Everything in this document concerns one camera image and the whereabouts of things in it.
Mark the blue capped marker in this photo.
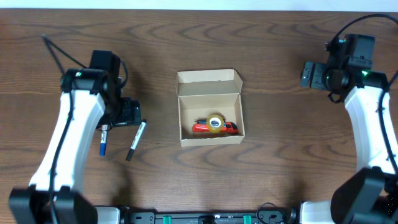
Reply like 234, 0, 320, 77
99, 124, 108, 156

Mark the red black stapler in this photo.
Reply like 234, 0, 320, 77
196, 119, 207, 124

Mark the yellow tape roll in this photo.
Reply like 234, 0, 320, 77
206, 114, 224, 133

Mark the red utility knife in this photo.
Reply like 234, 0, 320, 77
192, 122, 238, 134

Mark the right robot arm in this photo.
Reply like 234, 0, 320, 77
299, 34, 397, 223

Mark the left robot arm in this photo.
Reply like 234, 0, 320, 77
9, 50, 142, 223

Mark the black capped marker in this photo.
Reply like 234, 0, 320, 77
126, 119, 147, 161

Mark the open cardboard box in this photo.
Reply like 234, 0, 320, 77
176, 68, 245, 147

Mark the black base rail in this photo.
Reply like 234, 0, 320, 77
119, 202, 299, 224

